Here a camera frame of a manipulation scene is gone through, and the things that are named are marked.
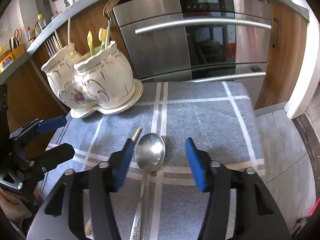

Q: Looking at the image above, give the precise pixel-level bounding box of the gold fork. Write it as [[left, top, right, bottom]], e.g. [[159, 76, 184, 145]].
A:
[[103, 0, 120, 49]]

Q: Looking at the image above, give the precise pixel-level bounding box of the wooden cabinet door left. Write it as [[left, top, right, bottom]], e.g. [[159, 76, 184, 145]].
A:
[[0, 0, 131, 140]]

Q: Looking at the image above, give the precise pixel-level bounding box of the wooden cabinet door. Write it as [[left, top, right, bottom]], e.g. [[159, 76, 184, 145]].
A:
[[254, 0, 308, 109], [0, 0, 131, 140]]

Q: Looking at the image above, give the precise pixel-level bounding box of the gold chopstick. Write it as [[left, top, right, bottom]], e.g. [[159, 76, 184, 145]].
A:
[[131, 127, 142, 142]]

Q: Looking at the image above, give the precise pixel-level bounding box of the large silver spoon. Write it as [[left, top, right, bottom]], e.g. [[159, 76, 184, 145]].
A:
[[130, 133, 165, 239]]

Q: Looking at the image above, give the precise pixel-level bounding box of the grey checked table cloth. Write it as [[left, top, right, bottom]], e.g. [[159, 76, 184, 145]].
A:
[[37, 81, 266, 240]]

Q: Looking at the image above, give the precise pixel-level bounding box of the yellow knife block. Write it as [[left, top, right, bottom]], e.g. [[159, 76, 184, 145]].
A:
[[12, 44, 25, 61]]

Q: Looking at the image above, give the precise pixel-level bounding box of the white floral ceramic utensil holder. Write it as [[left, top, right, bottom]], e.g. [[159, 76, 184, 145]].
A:
[[41, 41, 144, 119]]

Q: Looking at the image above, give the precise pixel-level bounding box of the red label sauce bottle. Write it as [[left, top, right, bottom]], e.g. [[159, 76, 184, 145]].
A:
[[26, 27, 35, 43]]

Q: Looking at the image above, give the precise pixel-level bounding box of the yellow tulip utensil left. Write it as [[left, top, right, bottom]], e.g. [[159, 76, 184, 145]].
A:
[[87, 31, 95, 56]]

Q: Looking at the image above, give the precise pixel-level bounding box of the yellow tulip utensil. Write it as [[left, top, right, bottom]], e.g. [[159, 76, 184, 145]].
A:
[[98, 28, 107, 50], [87, 31, 95, 56]]

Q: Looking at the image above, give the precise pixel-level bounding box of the clear oil bottle yellow cap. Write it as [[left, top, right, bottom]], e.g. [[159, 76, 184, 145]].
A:
[[37, 14, 47, 31]]

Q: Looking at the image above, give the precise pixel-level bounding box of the red plastic bag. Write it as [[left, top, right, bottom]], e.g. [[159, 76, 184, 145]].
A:
[[309, 199, 320, 216]]

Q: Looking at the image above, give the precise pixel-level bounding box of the yellow tulip utensil right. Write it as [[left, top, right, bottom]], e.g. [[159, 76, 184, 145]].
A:
[[98, 28, 107, 50]]

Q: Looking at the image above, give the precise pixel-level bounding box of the silver fork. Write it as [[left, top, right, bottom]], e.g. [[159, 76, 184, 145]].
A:
[[105, 14, 112, 49]]

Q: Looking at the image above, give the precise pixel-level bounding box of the stainless steel built-in oven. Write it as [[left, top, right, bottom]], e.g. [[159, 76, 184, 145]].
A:
[[113, 0, 271, 80]]

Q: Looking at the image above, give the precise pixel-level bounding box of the wooden cabinet door right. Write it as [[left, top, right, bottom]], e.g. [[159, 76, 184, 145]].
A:
[[254, 0, 308, 109]]

